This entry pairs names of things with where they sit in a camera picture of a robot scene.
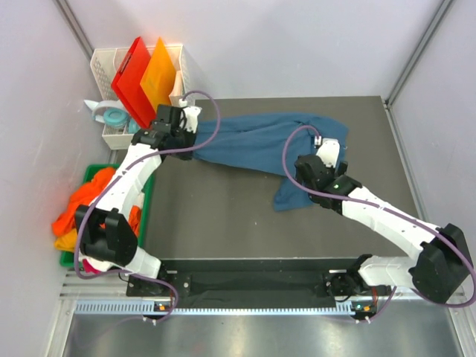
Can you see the wooden board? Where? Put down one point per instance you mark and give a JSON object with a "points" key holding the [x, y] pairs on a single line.
{"points": [[177, 91]]}

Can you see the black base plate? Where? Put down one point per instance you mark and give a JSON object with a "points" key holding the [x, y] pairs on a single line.
{"points": [[261, 283]]}

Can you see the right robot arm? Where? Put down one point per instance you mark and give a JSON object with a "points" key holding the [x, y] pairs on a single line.
{"points": [[437, 260]]}

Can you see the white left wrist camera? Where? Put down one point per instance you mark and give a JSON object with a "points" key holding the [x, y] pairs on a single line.
{"points": [[190, 116]]}

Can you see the pink cloth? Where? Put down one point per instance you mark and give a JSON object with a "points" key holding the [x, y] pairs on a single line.
{"points": [[88, 268]]}

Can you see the aluminium frame rail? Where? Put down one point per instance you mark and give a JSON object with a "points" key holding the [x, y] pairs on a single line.
{"points": [[104, 287]]}

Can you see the red plastic board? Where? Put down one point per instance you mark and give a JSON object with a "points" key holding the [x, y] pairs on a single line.
{"points": [[132, 86]]}

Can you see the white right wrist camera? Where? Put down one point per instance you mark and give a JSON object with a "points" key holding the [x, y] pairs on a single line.
{"points": [[327, 150]]}

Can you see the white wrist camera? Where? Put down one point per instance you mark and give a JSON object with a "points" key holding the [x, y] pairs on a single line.
{"points": [[327, 150], [190, 116]]}

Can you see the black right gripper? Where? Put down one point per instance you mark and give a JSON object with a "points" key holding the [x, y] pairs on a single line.
{"points": [[341, 169]]}

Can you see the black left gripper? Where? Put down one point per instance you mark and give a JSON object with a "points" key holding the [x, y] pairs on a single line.
{"points": [[184, 155]]}

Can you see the green plastic crate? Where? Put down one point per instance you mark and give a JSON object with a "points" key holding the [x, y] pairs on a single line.
{"points": [[66, 259]]}

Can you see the yellow t-shirt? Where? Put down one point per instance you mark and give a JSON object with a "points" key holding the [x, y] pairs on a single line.
{"points": [[66, 242]]}

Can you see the teal tape roll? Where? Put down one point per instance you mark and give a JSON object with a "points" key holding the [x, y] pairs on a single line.
{"points": [[115, 118]]}

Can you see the blue t-shirt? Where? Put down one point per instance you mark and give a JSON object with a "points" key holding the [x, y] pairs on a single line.
{"points": [[256, 142]]}

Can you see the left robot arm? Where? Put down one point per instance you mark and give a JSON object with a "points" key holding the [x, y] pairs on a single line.
{"points": [[106, 238]]}

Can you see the orange t-shirt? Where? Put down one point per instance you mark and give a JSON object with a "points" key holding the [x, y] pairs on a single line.
{"points": [[82, 196]]}

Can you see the orange plastic board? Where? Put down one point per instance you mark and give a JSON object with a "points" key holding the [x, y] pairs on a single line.
{"points": [[159, 77]]}

